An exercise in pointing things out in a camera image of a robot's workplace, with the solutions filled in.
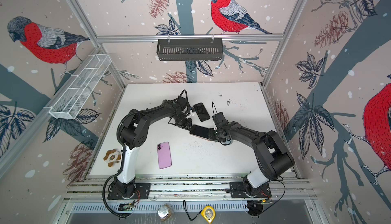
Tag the black screen phone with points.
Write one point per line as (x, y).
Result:
(196, 129)

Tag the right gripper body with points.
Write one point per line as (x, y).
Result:
(218, 134)

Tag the silver round object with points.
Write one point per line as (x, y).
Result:
(164, 212)

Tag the purple phone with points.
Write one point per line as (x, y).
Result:
(164, 155)

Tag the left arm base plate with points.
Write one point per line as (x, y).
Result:
(133, 191)

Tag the yellow tape measure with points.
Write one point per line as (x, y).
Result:
(209, 214)

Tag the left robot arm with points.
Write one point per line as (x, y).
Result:
(132, 133)

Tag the salmon pink phone case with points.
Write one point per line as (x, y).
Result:
(202, 136)

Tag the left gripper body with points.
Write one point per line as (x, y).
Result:
(179, 119)

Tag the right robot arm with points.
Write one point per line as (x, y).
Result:
(272, 155)

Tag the white mesh tray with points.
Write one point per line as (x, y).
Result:
(82, 85)

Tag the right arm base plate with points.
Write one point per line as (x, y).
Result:
(238, 190)

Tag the black wire basket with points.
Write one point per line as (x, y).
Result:
(190, 49)

